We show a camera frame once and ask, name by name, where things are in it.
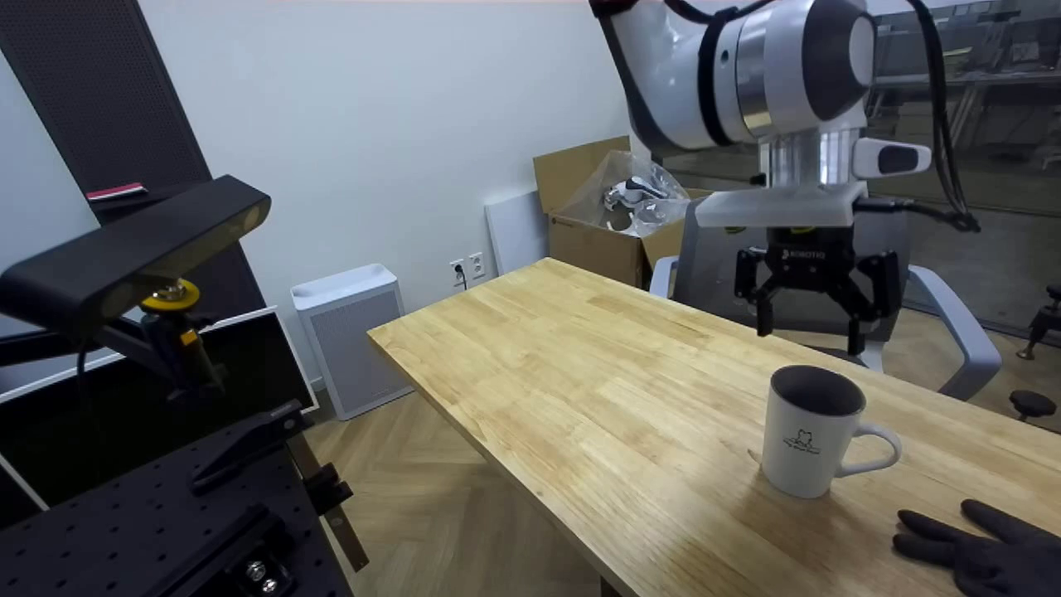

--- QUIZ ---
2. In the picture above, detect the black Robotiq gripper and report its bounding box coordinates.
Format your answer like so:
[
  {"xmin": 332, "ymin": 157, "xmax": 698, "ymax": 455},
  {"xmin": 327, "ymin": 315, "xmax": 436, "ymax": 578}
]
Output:
[{"xmin": 732, "ymin": 227, "xmax": 901, "ymax": 359}]

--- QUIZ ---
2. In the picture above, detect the white ceramic mug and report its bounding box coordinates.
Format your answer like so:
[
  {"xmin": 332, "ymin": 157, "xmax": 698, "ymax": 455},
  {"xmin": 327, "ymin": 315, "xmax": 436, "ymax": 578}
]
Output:
[{"xmin": 756, "ymin": 365, "xmax": 905, "ymax": 501}]

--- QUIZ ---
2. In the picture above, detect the grey office chair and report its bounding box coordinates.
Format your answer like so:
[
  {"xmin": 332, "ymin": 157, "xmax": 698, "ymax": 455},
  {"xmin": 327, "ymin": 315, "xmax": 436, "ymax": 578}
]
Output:
[{"xmin": 646, "ymin": 202, "xmax": 1007, "ymax": 405}]

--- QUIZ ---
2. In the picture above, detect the crumpled clear plastic wrap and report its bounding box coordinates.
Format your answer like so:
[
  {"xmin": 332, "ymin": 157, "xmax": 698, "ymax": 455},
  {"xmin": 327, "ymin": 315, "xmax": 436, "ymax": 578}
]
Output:
[{"xmin": 556, "ymin": 148, "xmax": 693, "ymax": 238}]

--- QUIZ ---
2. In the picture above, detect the cardboard box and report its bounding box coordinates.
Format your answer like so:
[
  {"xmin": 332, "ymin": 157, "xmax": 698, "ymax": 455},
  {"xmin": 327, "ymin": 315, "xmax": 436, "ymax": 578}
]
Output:
[{"xmin": 531, "ymin": 134, "xmax": 691, "ymax": 291}]

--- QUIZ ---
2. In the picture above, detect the black caster wheel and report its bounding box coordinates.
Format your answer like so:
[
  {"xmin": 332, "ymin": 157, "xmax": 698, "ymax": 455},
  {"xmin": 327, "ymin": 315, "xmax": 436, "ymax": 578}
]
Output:
[{"xmin": 1005, "ymin": 389, "xmax": 1061, "ymax": 424}]

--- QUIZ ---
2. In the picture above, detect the white flat board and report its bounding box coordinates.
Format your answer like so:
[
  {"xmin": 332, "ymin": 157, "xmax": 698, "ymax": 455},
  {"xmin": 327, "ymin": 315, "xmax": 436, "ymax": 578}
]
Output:
[{"xmin": 480, "ymin": 186, "xmax": 552, "ymax": 279}]

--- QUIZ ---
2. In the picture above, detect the black glove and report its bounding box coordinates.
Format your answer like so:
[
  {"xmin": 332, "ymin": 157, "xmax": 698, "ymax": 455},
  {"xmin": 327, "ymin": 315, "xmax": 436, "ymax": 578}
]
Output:
[{"xmin": 889, "ymin": 498, "xmax": 1061, "ymax": 597}]

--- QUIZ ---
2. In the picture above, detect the white air purifier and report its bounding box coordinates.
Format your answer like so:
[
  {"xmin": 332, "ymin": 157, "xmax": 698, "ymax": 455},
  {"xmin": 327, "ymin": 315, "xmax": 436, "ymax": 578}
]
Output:
[{"xmin": 289, "ymin": 261, "xmax": 414, "ymax": 424}]

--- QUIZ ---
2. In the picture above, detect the red label strip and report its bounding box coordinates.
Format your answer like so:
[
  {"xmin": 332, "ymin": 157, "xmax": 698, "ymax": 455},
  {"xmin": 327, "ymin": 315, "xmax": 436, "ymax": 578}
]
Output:
[{"xmin": 84, "ymin": 179, "xmax": 150, "ymax": 205}]

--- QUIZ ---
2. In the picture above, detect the black perforated breadboard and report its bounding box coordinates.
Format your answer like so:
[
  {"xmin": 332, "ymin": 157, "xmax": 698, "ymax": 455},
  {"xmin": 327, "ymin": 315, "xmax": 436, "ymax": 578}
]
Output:
[{"xmin": 0, "ymin": 411, "xmax": 360, "ymax": 597}]

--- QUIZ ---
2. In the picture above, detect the black slanted beam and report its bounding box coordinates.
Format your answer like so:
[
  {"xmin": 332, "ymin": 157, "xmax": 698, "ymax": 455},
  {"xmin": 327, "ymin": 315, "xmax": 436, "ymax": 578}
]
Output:
[{"xmin": 0, "ymin": 0, "xmax": 268, "ymax": 325}]

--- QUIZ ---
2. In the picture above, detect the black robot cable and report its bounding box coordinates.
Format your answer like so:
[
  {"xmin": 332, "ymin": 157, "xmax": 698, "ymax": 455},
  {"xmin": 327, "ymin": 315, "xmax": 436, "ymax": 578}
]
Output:
[{"xmin": 860, "ymin": 0, "xmax": 986, "ymax": 235}]

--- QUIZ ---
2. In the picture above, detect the white wall outlet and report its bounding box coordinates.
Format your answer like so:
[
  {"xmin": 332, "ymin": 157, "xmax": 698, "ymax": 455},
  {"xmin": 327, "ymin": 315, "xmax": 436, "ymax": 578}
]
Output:
[{"xmin": 447, "ymin": 250, "xmax": 492, "ymax": 291}]

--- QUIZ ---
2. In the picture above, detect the yellow camera mount knob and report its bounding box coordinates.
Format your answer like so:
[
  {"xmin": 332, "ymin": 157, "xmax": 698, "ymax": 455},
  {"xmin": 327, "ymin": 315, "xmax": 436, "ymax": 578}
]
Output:
[{"xmin": 140, "ymin": 274, "xmax": 206, "ymax": 319}]

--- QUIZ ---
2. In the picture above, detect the black stereo camera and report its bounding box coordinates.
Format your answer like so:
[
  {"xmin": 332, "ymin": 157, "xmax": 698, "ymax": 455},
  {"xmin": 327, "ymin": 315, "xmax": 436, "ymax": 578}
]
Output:
[{"xmin": 0, "ymin": 174, "xmax": 275, "ymax": 341}]

